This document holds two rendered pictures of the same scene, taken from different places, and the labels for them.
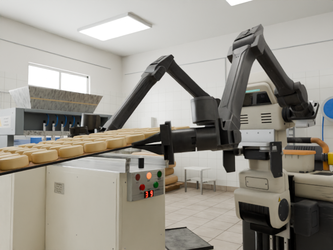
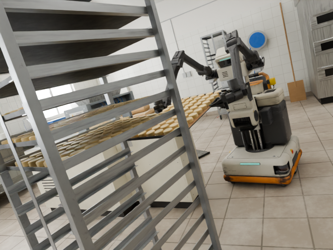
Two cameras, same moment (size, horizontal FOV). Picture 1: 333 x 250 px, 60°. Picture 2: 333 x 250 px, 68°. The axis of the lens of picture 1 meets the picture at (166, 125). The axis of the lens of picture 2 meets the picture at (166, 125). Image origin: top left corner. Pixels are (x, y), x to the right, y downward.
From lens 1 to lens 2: 0.87 m
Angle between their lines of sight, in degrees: 15
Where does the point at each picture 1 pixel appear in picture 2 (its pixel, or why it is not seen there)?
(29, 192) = (109, 152)
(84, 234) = (155, 161)
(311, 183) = (265, 98)
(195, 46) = not seen: hidden behind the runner
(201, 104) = (233, 82)
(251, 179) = (237, 105)
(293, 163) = (252, 90)
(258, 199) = (243, 114)
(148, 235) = not seen: hidden behind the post
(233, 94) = (239, 71)
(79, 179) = not seen: hidden behind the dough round
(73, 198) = (140, 146)
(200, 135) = (236, 94)
